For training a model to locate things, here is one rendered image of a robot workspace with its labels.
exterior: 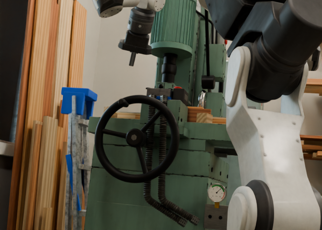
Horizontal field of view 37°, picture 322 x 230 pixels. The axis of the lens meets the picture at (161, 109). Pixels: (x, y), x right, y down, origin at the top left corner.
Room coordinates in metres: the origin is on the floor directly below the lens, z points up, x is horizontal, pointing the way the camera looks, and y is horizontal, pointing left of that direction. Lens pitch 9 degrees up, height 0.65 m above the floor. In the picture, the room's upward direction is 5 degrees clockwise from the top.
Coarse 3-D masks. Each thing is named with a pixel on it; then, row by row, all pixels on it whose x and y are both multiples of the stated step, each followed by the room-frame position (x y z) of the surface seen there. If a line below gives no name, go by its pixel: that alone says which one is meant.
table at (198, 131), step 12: (96, 120) 1.81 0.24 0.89; (120, 120) 1.78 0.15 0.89; (132, 120) 1.77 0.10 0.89; (156, 132) 1.64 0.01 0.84; (168, 132) 1.63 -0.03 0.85; (180, 132) 1.62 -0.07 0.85; (192, 132) 1.71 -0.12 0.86; (204, 132) 1.70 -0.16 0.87; (216, 132) 1.69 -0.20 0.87; (216, 144) 1.82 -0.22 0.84; (228, 144) 1.78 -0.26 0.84
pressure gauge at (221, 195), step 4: (212, 184) 1.62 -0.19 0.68; (216, 184) 1.62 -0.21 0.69; (220, 184) 1.61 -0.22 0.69; (208, 188) 1.62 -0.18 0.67; (212, 188) 1.62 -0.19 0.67; (216, 188) 1.62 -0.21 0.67; (224, 188) 1.61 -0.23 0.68; (208, 192) 1.63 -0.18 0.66; (212, 192) 1.62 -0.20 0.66; (220, 192) 1.62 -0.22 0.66; (224, 192) 1.61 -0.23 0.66; (208, 196) 1.62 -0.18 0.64; (212, 196) 1.62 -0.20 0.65; (216, 196) 1.62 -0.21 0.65; (220, 196) 1.62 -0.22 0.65; (224, 196) 1.61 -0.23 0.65; (212, 200) 1.62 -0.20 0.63; (216, 200) 1.62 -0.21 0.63; (220, 200) 1.61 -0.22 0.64; (216, 204) 1.64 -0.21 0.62
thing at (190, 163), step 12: (108, 144) 1.79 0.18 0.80; (96, 156) 1.80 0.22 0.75; (108, 156) 1.79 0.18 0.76; (120, 156) 1.78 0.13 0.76; (132, 156) 1.76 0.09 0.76; (144, 156) 1.75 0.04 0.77; (156, 156) 1.74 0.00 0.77; (180, 156) 1.72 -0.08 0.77; (192, 156) 1.71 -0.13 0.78; (204, 156) 1.70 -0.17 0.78; (216, 156) 1.83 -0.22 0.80; (120, 168) 1.78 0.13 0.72; (132, 168) 1.76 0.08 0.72; (168, 168) 1.73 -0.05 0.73; (180, 168) 1.72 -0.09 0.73; (192, 168) 1.71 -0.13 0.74; (204, 168) 1.69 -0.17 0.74; (216, 168) 1.85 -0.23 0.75; (228, 168) 2.22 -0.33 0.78
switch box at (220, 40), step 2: (214, 28) 2.13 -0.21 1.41; (214, 30) 2.13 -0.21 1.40; (214, 32) 2.13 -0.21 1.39; (214, 34) 2.13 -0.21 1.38; (218, 34) 2.13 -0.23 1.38; (214, 36) 2.13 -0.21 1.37; (218, 36) 2.13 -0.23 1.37; (220, 36) 2.13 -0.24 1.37; (210, 38) 2.14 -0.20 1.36; (214, 38) 2.13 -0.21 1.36; (218, 38) 2.13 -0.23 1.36; (220, 38) 2.13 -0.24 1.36; (222, 38) 2.12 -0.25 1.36; (210, 40) 2.14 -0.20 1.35; (214, 40) 2.13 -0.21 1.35; (218, 40) 2.13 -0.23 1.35; (220, 40) 2.13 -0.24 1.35; (222, 40) 2.12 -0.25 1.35; (224, 40) 2.15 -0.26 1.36; (210, 42) 2.14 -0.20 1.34; (214, 42) 2.13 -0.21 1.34; (218, 42) 2.13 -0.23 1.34; (220, 42) 2.13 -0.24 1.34; (222, 42) 2.12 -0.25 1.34; (224, 42) 2.16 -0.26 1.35; (224, 44) 2.16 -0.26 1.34
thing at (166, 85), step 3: (156, 84) 1.87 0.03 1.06; (162, 84) 1.86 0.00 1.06; (165, 84) 1.86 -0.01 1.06; (168, 84) 1.85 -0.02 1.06; (171, 84) 1.85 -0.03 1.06; (174, 84) 1.87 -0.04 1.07; (156, 87) 1.87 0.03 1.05; (165, 87) 1.86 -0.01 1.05; (168, 87) 1.85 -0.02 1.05; (171, 87) 1.85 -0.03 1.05
